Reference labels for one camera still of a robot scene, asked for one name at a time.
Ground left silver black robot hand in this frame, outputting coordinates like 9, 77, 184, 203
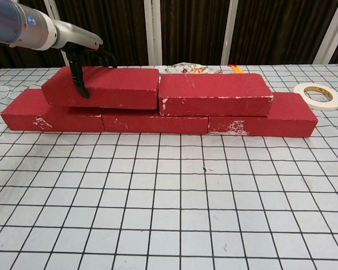
54, 21, 118, 100

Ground red brick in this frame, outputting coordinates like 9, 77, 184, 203
41, 66, 161, 111
101, 107, 210, 134
1, 89, 105, 132
207, 92, 319, 138
158, 73, 274, 118

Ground dark brown curtain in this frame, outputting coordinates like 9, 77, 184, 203
0, 0, 338, 71

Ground white printed snack bag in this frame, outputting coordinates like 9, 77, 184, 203
157, 62, 224, 75

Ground white black checkered tablecloth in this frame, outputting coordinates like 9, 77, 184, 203
0, 63, 338, 270

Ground white tape roll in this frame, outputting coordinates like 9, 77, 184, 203
293, 82, 338, 111

